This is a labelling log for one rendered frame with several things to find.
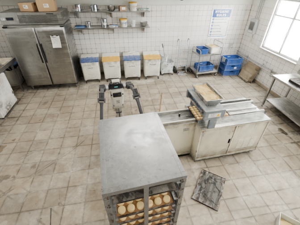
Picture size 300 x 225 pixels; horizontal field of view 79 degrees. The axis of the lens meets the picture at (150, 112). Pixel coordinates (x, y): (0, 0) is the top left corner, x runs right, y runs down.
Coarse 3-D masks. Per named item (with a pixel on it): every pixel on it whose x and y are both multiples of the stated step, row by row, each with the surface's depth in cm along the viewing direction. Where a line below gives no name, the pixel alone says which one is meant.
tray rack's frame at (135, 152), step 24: (120, 120) 144; (144, 120) 144; (120, 144) 123; (144, 144) 123; (168, 144) 123; (120, 168) 107; (144, 168) 108; (168, 168) 108; (120, 192) 97; (144, 192) 104; (144, 216) 122
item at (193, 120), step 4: (236, 112) 310; (240, 112) 311; (244, 112) 311; (248, 112) 313; (252, 112) 316; (180, 120) 292; (184, 120) 292; (188, 120) 293; (192, 120) 295; (164, 124) 286; (168, 124) 288; (172, 124) 290; (176, 124) 292
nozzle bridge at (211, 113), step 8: (192, 88) 319; (192, 96) 301; (192, 104) 338; (200, 104) 279; (200, 112) 287; (208, 112) 264; (216, 112) 268; (224, 112) 272; (208, 120) 279; (216, 120) 277; (208, 128) 284
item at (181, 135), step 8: (184, 112) 319; (168, 120) 301; (176, 120) 301; (168, 128) 292; (176, 128) 296; (184, 128) 300; (192, 128) 304; (168, 136) 303; (176, 136) 307; (184, 136) 312; (192, 136) 316; (176, 144) 319; (184, 144) 324; (176, 152) 332; (184, 152) 338
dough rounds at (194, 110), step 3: (192, 108) 315; (195, 108) 315; (192, 111) 308; (195, 111) 310; (198, 111) 312; (195, 114) 303; (198, 114) 302; (225, 114) 303; (198, 117) 294; (201, 117) 295
